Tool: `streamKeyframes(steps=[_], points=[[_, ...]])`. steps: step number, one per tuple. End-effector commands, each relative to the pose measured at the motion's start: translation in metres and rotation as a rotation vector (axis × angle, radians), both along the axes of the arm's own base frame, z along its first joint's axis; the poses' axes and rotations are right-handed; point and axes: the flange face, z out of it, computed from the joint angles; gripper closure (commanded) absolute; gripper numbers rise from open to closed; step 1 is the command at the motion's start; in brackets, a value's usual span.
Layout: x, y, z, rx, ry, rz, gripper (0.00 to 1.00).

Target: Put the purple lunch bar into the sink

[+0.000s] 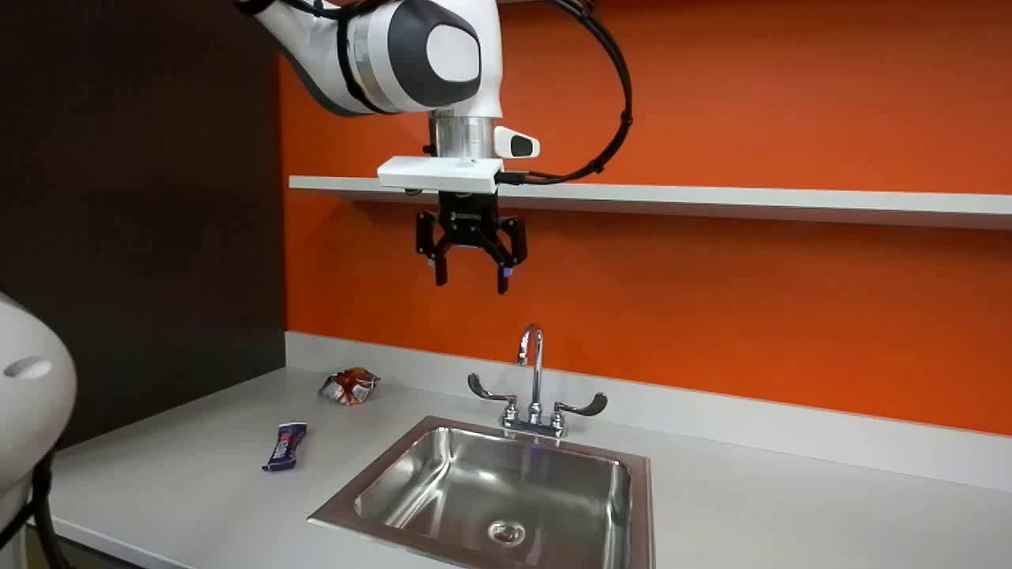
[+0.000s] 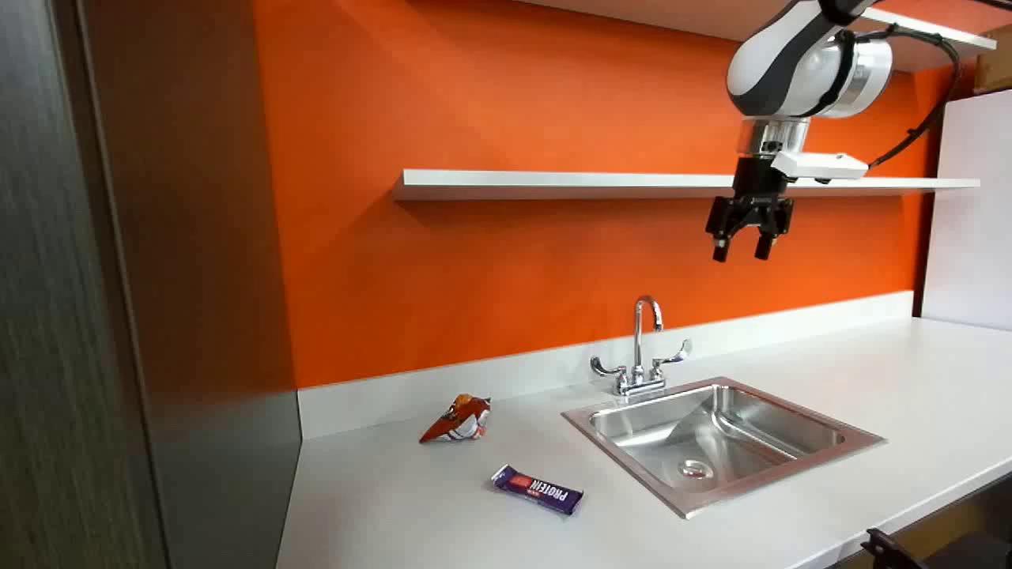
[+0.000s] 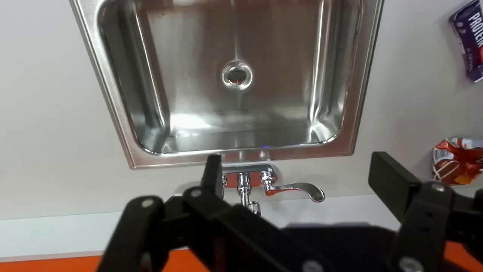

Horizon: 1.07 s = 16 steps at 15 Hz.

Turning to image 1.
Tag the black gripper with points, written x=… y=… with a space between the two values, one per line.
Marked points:
x=471 y=220

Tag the purple lunch bar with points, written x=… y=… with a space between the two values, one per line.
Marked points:
x=285 y=447

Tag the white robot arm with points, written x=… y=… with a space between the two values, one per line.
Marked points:
x=358 y=57

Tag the stainless steel sink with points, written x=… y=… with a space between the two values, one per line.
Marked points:
x=442 y=483

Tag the sink drain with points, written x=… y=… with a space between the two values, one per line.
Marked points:
x=507 y=533

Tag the chrome faucet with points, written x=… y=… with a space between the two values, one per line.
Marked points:
x=535 y=414

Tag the red crumpled snack wrapper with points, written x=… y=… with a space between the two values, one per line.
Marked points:
x=348 y=386

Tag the white wall shelf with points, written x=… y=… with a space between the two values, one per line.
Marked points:
x=769 y=202

